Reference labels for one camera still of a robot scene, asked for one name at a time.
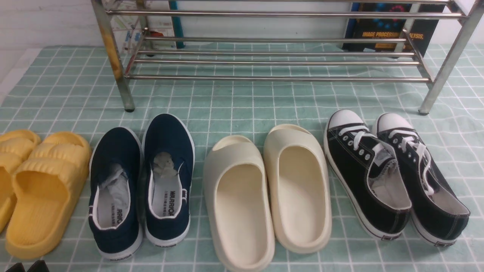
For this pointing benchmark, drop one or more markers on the black right canvas sneaker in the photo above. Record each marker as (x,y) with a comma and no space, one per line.
(438,215)

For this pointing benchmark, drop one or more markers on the white patterned box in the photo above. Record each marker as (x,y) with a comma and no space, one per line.
(127,28)

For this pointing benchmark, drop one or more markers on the dark image processing book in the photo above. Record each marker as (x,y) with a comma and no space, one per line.
(421,31)

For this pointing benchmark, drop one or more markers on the black left canvas sneaker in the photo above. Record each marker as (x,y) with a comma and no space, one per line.
(368,170)

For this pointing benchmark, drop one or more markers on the teal vertical pole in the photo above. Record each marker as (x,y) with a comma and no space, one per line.
(177,26)

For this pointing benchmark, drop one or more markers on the cream slide slipper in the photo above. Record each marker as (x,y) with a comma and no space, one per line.
(298,184)
(236,197)

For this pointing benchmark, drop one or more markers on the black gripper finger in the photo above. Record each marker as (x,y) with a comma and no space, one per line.
(38,266)

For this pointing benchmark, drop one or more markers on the green checked floor cloth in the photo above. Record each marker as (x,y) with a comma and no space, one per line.
(72,89)

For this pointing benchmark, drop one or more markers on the cream right slide slipper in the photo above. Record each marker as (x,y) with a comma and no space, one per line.
(298,184)

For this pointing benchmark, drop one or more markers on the yellow ribbed slipper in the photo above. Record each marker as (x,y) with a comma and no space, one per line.
(47,185)

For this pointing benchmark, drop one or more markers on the stainless steel shoe rack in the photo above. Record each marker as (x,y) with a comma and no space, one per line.
(406,52)

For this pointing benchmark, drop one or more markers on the black canvas sneaker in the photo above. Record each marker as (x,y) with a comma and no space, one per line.
(368,170)
(438,215)

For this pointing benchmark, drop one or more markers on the navy slip-on shoe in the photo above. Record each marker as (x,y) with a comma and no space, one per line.
(115,168)
(169,159)

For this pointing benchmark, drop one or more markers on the cream left slide slipper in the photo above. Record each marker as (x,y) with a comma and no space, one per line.
(236,197)

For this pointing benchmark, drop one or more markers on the yellow slipper far left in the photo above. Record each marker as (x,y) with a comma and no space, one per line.
(15,148)

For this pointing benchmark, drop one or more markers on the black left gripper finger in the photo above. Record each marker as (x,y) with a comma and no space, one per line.
(18,267)

